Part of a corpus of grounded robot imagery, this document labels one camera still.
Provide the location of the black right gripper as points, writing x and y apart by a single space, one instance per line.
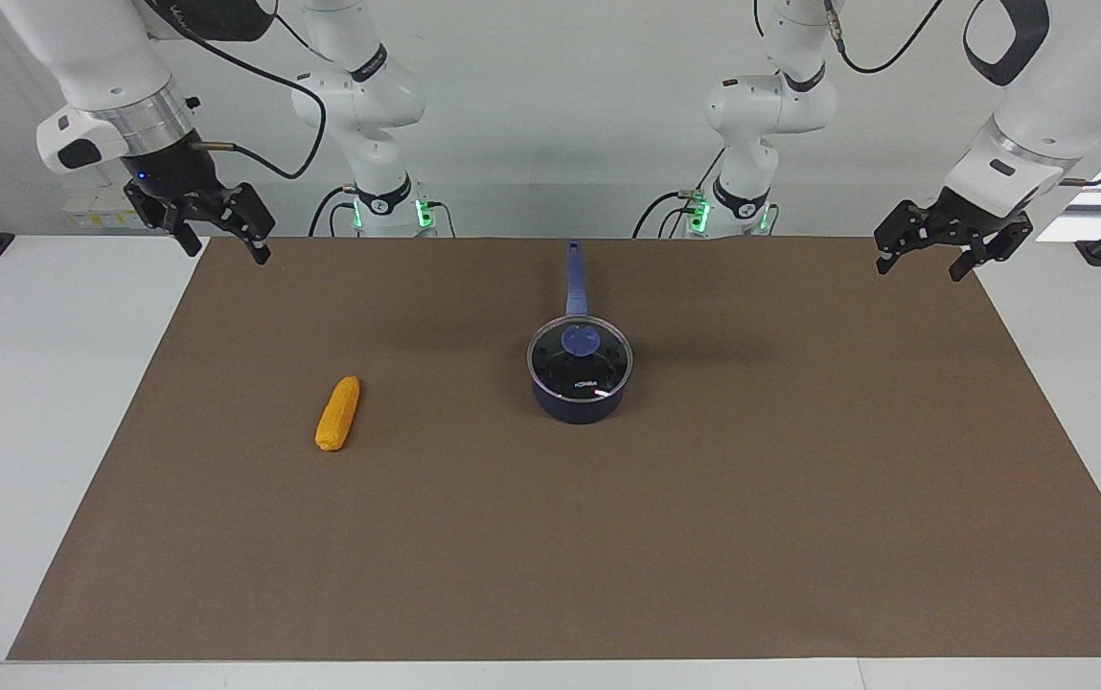
172 177

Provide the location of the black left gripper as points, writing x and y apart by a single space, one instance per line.
976 225

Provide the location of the yellow corn cob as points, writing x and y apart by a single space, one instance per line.
338 414

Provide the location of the glass lid with blue knob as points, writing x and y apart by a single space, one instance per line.
579 359

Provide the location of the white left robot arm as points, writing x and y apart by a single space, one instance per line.
1048 105

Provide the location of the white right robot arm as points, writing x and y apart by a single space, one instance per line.
100 48

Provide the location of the dark blue saucepan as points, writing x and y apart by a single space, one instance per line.
576 278

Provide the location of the brown table mat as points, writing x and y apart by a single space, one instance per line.
550 537

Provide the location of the white wall socket box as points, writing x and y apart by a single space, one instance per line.
95 213

